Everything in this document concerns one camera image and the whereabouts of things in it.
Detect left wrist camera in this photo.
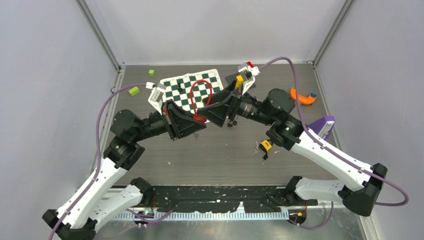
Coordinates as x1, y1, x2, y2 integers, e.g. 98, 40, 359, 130
146, 82, 166, 115

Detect green white chess mat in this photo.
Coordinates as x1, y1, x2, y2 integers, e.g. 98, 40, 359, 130
159, 69, 224, 114

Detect black keys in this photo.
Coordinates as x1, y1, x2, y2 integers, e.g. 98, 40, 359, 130
226, 120, 238, 128

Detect red cable with plug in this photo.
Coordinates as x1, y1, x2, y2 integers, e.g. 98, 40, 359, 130
189, 79, 214, 123

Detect small green cube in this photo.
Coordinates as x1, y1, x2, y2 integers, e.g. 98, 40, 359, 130
148, 69, 156, 77

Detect dark grey building baseplate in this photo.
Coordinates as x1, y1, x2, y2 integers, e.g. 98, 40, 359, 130
225, 73, 257, 89

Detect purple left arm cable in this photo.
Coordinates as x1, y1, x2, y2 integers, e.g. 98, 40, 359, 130
47, 82, 148, 240

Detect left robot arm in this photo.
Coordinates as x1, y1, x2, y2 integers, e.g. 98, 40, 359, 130
42, 100, 206, 240

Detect light green block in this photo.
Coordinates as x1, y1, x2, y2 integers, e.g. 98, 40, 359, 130
128, 86, 140, 97

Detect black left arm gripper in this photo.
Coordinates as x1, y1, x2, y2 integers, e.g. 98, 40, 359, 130
132, 98, 207, 142

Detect orange curved toy track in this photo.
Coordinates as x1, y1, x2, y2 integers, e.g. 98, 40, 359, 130
289, 87, 317, 106

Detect yellow building block tower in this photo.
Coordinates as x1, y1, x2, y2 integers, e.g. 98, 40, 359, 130
234, 75, 245, 89

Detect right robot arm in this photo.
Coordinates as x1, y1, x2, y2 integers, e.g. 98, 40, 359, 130
195, 85, 388, 217

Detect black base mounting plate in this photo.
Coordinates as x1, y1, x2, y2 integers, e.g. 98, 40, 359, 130
140, 185, 318, 213

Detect yellow black key fob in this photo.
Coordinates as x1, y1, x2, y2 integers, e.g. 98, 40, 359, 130
253, 139, 274, 161

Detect purple white device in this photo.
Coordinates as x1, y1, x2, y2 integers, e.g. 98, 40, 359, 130
307, 115, 336, 142

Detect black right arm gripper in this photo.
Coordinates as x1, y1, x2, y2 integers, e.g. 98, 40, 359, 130
196, 79, 275, 128

